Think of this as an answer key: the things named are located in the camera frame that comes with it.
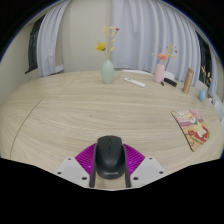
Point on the dark marker pen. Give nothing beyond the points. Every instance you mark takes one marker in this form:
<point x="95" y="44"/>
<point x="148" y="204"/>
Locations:
<point x="162" y="83"/>

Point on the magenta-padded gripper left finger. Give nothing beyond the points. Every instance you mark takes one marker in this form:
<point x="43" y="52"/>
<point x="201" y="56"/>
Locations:
<point x="71" y="168"/>

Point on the gold thermos bottle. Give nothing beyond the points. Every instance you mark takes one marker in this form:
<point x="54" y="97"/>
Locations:
<point x="188" y="81"/>

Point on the white chair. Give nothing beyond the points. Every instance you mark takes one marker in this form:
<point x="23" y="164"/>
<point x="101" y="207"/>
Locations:
<point x="219" y="108"/>
<point x="136" y="71"/>
<point x="170" y="75"/>

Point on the blue vase with dried flowers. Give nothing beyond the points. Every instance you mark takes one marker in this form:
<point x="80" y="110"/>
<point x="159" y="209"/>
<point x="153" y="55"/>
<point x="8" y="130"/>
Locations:
<point x="202" y="95"/>

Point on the dark window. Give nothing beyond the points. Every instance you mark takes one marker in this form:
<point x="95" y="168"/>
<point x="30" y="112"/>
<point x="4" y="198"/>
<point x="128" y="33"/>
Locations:
<point x="33" y="46"/>
<point x="204" y="56"/>

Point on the black computer mouse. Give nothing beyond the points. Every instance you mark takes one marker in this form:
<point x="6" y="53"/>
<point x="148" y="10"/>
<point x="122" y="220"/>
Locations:
<point x="110" y="156"/>

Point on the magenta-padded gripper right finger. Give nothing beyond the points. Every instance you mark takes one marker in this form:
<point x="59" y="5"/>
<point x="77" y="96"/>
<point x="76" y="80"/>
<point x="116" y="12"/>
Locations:
<point x="148" y="168"/>

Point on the white curtain strip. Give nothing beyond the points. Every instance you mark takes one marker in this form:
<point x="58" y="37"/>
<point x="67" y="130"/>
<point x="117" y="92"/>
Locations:
<point x="213" y="78"/>

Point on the green vase with yellow flowers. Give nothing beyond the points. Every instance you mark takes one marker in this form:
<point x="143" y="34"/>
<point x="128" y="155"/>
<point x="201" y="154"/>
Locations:
<point x="107" y="72"/>

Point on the wide white curtain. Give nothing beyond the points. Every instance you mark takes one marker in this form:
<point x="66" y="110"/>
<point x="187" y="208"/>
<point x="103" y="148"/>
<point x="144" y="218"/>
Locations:
<point x="150" y="33"/>

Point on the narrow white curtain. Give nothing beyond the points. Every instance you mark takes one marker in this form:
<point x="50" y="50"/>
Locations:
<point x="50" y="43"/>

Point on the pink vase with orange flowers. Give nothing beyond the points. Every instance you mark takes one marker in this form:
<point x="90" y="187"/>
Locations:
<point x="159" y="73"/>

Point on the white remote control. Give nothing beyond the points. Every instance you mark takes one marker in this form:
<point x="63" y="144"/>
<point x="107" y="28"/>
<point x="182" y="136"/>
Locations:
<point x="135" y="82"/>

